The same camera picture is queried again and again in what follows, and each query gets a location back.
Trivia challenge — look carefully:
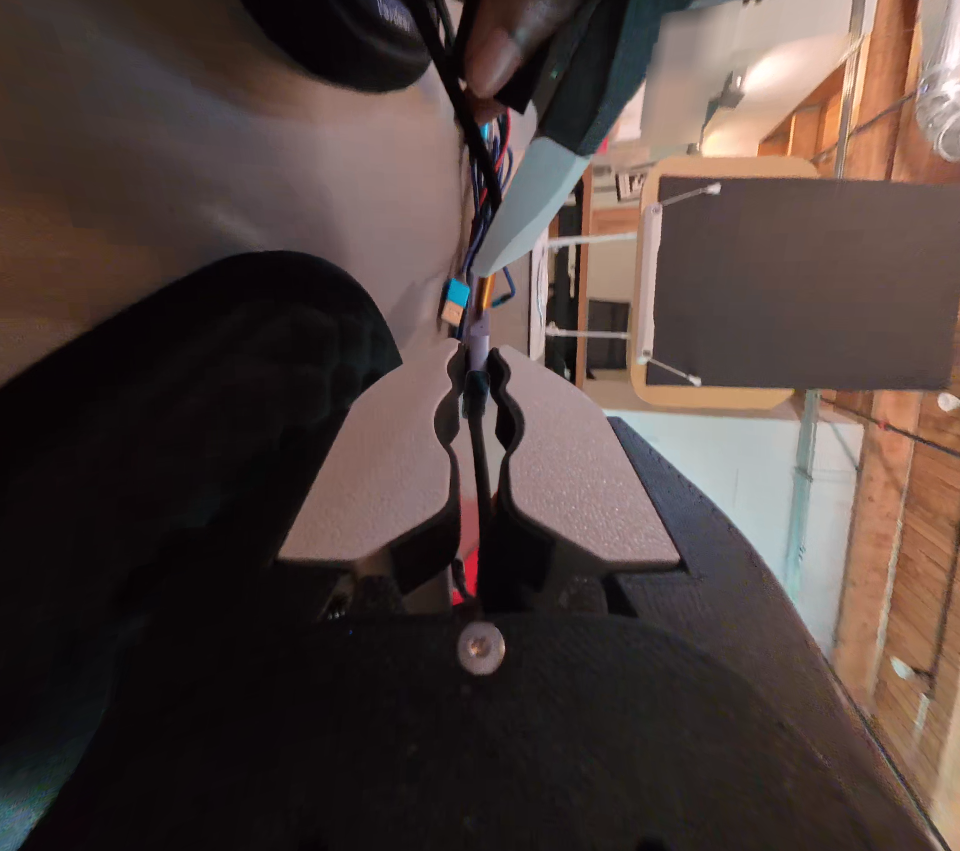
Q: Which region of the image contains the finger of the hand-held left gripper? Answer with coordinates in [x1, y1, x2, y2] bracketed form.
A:
[469, 132, 594, 278]

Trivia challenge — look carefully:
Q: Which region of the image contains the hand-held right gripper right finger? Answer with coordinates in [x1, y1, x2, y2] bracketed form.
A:
[487, 343, 684, 578]

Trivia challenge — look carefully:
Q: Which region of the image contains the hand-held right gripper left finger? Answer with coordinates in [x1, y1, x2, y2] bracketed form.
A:
[277, 339, 468, 597]

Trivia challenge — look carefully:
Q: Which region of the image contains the blue wire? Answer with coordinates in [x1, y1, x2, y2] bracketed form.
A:
[461, 116, 520, 308]

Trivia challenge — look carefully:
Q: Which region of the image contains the thick black cable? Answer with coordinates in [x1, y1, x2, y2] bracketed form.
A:
[401, 0, 505, 222]

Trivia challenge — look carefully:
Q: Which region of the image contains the white book stand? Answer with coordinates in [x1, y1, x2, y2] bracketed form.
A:
[529, 182, 723, 389]

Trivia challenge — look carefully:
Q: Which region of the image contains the tan board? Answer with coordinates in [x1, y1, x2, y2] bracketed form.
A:
[628, 153, 820, 411]

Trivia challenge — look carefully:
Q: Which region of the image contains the black board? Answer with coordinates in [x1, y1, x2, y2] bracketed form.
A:
[646, 174, 960, 392]

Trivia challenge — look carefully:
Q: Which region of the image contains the silver ventilation duct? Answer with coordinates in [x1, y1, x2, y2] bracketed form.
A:
[913, 0, 960, 164]

